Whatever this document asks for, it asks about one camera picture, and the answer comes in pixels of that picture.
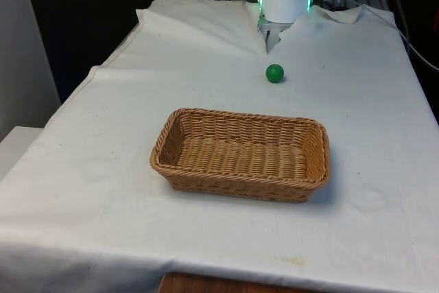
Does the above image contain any green ball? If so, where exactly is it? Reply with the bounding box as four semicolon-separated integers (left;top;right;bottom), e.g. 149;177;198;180
265;63;285;84

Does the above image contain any wicker basket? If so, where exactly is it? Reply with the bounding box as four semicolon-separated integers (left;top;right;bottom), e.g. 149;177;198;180
149;107;331;204

